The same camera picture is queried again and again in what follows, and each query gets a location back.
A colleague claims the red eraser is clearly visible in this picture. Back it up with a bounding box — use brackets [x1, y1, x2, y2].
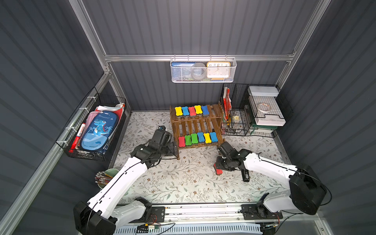
[178, 136, 186, 148]
[188, 107, 196, 117]
[213, 164, 223, 176]

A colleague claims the yellow eraser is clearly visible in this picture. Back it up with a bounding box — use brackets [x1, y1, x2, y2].
[194, 105, 203, 115]
[203, 133, 212, 144]
[174, 106, 183, 117]

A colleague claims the blue eraser top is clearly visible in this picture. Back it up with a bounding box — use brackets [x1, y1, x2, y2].
[201, 106, 209, 117]
[182, 106, 190, 117]

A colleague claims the blue eraser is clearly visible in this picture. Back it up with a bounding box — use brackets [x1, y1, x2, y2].
[210, 132, 218, 143]
[182, 106, 190, 117]
[197, 132, 205, 143]
[201, 106, 209, 117]

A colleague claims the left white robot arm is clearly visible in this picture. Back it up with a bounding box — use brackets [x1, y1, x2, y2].
[73, 126, 177, 235]

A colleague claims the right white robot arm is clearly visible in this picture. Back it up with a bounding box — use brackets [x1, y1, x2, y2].
[215, 142, 328, 218]

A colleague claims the wooden two-tier shelf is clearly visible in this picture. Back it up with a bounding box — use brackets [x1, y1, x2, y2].
[169, 103, 225, 151]

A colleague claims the green eraser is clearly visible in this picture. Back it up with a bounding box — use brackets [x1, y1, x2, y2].
[191, 133, 199, 145]
[185, 135, 192, 146]

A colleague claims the blue eraser bottom far right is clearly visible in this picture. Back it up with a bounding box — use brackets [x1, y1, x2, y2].
[210, 132, 218, 143]

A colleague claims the green pencil cup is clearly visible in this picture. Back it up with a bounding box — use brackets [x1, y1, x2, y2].
[97, 168, 119, 189]

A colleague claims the red booklet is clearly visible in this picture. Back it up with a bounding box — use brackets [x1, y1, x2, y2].
[223, 87, 232, 121]

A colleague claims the clear tape roll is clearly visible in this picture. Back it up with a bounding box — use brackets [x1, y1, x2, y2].
[257, 103, 271, 113]

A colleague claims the blue dinosaur pencil case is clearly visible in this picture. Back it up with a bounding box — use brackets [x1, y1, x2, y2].
[80, 111, 118, 152]

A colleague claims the bundle of pencils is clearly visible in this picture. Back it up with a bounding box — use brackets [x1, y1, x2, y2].
[95, 171, 114, 185]

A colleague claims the white paper tray stack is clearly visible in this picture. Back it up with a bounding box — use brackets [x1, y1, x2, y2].
[248, 85, 286, 127]

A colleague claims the blue box in basket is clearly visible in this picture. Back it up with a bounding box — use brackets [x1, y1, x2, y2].
[170, 62, 195, 83]

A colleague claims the grey tape roll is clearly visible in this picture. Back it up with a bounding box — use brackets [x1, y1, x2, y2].
[192, 62, 207, 81]

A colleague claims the red white marker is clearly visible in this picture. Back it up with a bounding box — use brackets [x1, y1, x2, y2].
[69, 123, 86, 153]

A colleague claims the white yellow alarm clock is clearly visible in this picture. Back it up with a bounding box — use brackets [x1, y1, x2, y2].
[207, 61, 231, 80]

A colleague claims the black wire desk organizer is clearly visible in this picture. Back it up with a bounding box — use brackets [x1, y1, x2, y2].
[220, 83, 293, 138]

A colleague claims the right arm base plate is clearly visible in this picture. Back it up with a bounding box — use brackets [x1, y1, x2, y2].
[240, 204, 283, 220]

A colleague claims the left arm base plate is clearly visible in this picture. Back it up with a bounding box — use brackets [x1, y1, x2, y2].
[146, 206, 166, 223]

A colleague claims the black wire side basket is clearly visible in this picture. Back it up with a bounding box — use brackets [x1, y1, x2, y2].
[56, 89, 127, 161]

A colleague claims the white wire hanging basket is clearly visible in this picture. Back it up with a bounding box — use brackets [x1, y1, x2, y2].
[170, 57, 238, 83]

